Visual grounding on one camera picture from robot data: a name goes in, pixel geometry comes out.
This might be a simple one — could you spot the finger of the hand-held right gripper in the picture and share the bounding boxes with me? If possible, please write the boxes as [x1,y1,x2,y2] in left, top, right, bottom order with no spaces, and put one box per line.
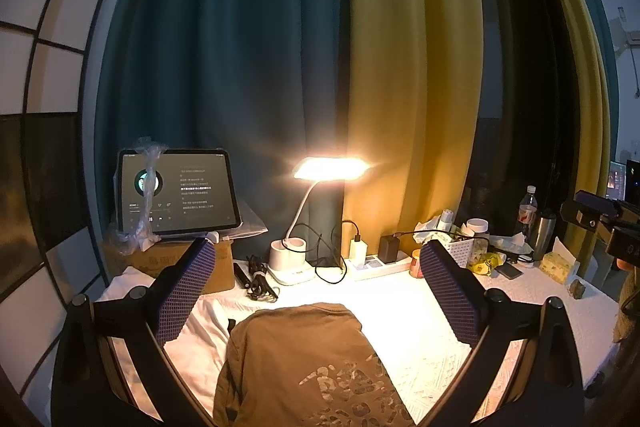
[560,190,622,228]

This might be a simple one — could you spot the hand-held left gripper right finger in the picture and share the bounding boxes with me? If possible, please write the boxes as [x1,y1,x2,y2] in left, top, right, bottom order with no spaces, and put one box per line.
[420,239,586,427]

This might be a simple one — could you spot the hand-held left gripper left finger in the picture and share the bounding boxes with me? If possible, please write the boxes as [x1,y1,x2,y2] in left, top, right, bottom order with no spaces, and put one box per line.
[50,237,217,427]

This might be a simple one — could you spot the brown printed t-shirt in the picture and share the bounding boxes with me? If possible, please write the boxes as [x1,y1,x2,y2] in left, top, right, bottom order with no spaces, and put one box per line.
[212,303,416,427]

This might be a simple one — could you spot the white plastic basket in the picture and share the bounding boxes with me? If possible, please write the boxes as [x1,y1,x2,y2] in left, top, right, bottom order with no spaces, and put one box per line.
[440,234,476,270]

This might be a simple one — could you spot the computer monitor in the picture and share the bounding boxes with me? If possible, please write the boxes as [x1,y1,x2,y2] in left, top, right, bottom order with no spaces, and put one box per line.
[607,159,640,202]

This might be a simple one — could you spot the yellow snack bag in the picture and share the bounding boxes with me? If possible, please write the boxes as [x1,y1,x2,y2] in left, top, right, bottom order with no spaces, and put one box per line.
[467,252,506,275]

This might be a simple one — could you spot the cardboard box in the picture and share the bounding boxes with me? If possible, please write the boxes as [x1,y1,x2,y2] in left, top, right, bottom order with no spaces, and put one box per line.
[102,237,236,295]

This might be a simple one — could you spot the white textured table cover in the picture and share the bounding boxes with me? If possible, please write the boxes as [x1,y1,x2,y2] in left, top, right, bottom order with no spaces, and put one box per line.
[92,252,621,427]

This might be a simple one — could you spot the steel thermos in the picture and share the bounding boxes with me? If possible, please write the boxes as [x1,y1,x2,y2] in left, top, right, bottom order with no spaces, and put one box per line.
[530,208,557,260]

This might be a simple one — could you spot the clear water bottle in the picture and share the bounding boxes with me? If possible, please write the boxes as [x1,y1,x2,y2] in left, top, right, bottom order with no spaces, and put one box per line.
[515,185,538,238]

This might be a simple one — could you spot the yellow tissue box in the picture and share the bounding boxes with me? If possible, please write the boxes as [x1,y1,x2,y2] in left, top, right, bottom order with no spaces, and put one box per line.
[541,237,581,285]

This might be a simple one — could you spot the crumpled white tissue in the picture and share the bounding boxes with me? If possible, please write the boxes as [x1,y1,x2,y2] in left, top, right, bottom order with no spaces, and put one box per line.
[414,217,446,243]

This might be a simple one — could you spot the clear jar white lid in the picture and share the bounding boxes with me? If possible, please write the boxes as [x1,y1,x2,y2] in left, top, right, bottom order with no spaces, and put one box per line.
[465,218,491,258]

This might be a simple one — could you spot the white plastic wrapper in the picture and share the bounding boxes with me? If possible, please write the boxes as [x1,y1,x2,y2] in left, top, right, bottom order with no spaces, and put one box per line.
[487,232,533,253]

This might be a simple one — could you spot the black charger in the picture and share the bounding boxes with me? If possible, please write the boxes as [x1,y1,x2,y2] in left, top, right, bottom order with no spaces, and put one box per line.
[378,234,398,265]

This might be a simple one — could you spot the white power strip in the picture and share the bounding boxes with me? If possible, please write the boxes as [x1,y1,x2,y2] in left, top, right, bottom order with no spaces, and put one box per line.
[342,254,416,282]

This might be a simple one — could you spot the grey tablet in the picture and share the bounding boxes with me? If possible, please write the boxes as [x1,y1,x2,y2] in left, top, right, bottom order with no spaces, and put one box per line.
[116,149,243,238]

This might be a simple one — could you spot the white desk lamp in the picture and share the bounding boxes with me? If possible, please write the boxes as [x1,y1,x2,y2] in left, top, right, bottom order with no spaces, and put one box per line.
[267,157,371,286]

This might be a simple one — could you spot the yellow curtain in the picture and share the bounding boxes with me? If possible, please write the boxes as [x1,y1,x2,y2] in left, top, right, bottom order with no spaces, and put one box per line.
[510,0,613,228]
[342,0,483,258]

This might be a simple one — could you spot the dark window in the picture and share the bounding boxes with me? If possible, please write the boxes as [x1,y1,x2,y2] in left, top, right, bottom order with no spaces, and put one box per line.
[462,0,581,238]

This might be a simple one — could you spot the black usb cable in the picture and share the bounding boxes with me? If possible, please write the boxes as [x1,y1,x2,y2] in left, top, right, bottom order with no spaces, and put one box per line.
[394,231,461,240]

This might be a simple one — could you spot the black cable bundle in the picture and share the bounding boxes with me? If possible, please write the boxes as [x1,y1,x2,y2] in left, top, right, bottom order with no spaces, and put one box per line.
[234,254,282,303]

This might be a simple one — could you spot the black lamp cable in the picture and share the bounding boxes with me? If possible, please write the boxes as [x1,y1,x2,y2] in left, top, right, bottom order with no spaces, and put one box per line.
[299,224,347,286]

